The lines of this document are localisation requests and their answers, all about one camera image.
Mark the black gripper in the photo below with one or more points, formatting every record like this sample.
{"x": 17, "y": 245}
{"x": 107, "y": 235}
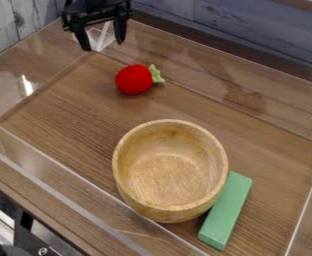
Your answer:
{"x": 95, "y": 11}

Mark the green rectangular block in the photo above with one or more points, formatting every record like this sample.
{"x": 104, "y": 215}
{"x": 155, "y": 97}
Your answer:
{"x": 222, "y": 218}

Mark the clear acrylic enclosure wall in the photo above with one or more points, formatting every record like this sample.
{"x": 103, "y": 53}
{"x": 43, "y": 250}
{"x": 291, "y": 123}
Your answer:
{"x": 64, "y": 116}

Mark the clear acrylic corner bracket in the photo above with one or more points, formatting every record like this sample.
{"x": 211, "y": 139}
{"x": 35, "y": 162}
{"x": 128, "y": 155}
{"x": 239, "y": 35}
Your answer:
{"x": 100, "y": 36}

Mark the wooden bowl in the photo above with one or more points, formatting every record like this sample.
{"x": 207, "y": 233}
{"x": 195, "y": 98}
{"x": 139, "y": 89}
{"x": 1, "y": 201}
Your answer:
{"x": 170, "y": 167}

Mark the red plush strawberry toy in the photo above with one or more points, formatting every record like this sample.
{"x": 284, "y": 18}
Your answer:
{"x": 136, "y": 78}

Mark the black metal table frame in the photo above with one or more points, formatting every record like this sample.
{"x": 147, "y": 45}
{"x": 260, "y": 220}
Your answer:
{"x": 25, "y": 240}

